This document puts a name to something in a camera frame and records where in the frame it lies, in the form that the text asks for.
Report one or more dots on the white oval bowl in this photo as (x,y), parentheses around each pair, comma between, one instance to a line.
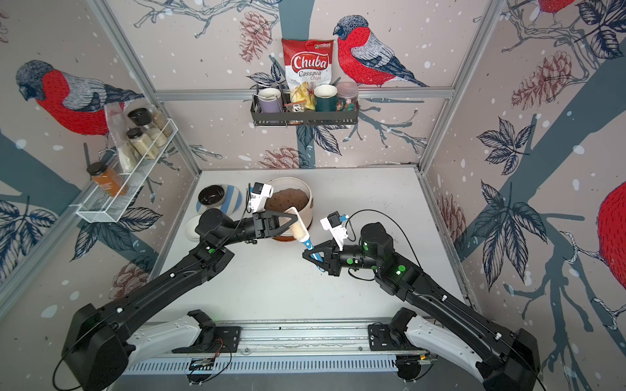
(190,229)

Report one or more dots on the green mug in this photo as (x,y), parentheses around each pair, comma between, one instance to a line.
(326,98)

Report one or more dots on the white wire wall rack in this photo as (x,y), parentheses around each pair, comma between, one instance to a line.
(101,207)

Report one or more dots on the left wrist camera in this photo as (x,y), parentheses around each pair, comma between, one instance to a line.
(257,195)

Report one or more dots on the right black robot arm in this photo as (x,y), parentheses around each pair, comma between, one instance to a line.
(435,320)

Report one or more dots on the black wall shelf basket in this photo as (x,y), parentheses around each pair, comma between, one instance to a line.
(301,118)

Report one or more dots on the black lid spice jar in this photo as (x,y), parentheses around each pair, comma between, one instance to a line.
(143,119)
(142,144)

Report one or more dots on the red Chuba chips bag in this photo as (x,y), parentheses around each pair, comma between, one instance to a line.
(308,64)

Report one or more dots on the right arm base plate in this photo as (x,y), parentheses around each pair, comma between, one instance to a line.
(382,337)

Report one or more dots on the small black bowl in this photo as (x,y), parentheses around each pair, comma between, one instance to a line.
(212,196)

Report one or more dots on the small snack packet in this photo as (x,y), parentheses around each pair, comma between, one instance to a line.
(296,107)

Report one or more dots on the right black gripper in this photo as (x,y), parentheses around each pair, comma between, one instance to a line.
(332,258)

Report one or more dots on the orange spice jar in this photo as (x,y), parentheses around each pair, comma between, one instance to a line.
(107,179)

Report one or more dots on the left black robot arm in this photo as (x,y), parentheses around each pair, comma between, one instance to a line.
(96,349)

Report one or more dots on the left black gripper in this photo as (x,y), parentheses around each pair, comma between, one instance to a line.
(266,224)

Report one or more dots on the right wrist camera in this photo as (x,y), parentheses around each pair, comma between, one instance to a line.
(335,224)

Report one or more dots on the purple mug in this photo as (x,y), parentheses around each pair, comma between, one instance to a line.
(270,100)

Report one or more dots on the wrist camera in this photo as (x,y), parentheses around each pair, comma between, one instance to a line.
(257,195)
(335,224)

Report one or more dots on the clear plastic bag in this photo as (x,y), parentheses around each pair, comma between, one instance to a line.
(127,155)

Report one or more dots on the pink lidded jar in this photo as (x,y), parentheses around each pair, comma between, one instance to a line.
(347,96)

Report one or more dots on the aluminium mounting rail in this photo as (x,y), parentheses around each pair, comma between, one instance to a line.
(307,338)

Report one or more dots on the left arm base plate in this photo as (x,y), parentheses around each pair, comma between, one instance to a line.
(226,338)

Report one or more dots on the white ceramic pot with soil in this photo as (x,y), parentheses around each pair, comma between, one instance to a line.
(291,192)

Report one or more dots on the blue striped plate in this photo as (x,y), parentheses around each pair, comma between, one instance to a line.
(231,204)

